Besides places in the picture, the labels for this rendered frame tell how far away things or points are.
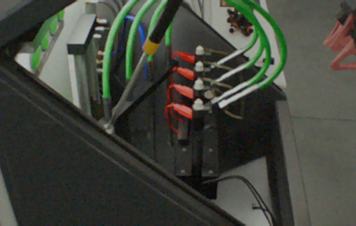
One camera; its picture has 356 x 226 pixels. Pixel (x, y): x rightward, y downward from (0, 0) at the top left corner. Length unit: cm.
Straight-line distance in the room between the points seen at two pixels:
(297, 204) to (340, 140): 180
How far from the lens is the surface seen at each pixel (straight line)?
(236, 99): 112
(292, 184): 125
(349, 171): 279
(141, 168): 80
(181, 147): 128
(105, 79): 111
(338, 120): 314
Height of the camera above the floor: 180
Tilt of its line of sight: 36 degrees down
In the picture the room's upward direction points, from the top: straight up
